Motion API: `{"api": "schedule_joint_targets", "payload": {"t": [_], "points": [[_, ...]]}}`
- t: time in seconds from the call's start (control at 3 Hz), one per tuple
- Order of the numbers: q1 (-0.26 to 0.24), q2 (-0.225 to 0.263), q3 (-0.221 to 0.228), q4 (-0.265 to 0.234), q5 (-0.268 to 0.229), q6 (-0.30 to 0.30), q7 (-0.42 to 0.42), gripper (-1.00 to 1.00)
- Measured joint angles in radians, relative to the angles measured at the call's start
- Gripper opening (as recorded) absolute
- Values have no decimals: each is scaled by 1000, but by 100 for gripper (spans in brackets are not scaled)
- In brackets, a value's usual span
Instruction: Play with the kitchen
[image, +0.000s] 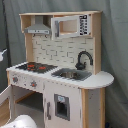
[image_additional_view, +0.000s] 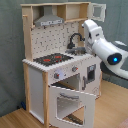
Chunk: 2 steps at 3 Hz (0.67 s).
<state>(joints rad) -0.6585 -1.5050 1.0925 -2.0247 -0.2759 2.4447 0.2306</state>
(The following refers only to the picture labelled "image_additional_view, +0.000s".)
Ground white oven door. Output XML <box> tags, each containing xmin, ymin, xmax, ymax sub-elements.
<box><xmin>49</xmin><ymin>86</ymin><xmax>96</xmax><ymax>128</ymax></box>

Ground left stove knob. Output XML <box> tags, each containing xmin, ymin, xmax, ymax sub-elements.
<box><xmin>54</xmin><ymin>73</ymin><xmax>60</xmax><ymax>79</ymax></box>

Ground grey toy sink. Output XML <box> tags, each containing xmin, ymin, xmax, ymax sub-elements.
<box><xmin>66</xmin><ymin>47</ymin><xmax>87</xmax><ymax>56</ymax></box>

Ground right stove knob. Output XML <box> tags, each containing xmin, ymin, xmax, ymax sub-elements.
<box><xmin>72</xmin><ymin>66</ymin><xmax>78</xmax><ymax>72</ymax></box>

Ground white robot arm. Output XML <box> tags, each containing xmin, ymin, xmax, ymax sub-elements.
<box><xmin>82</xmin><ymin>20</ymin><xmax>128</xmax><ymax>80</ymax></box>

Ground wooden toy kitchen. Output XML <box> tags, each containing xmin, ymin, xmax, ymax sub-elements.
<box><xmin>22</xmin><ymin>2</ymin><xmax>106</xmax><ymax>128</ymax></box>

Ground stove knob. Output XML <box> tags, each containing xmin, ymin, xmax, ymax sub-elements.
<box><xmin>54</xmin><ymin>73</ymin><xmax>60</xmax><ymax>79</ymax></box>
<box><xmin>72</xmin><ymin>66</ymin><xmax>78</xmax><ymax>72</ymax></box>

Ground grey range hood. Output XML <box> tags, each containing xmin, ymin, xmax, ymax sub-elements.
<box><xmin>35</xmin><ymin>5</ymin><xmax>64</xmax><ymax>27</ymax></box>

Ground black toy faucet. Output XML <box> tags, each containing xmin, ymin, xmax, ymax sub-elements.
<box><xmin>66</xmin><ymin>32</ymin><xmax>83</xmax><ymax>50</ymax></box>

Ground black stovetop red burners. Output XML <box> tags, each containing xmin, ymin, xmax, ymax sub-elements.
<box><xmin>34</xmin><ymin>53</ymin><xmax>71</xmax><ymax>67</ymax></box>

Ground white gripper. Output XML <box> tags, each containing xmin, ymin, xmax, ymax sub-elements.
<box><xmin>82</xmin><ymin>20</ymin><xmax>104</xmax><ymax>54</ymax></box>

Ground white microwave door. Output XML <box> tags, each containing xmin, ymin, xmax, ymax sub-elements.
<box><xmin>91</xmin><ymin>3</ymin><xmax>106</xmax><ymax>21</ymax></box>

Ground white fridge door dispenser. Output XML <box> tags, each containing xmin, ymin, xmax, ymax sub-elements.
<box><xmin>81</xmin><ymin>57</ymin><xmax>102</xmax><ymax>97</ymax></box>

